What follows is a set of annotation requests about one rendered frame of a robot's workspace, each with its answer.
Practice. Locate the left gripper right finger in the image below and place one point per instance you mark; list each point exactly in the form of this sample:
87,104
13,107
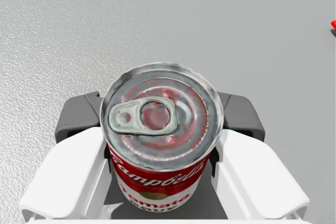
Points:
252,169

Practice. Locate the red carton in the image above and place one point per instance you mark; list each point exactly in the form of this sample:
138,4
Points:
334,24

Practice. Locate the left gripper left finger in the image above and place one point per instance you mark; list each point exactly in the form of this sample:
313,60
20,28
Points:
71,166

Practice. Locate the red and white can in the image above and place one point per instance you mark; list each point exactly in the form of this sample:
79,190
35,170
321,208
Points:
160,134

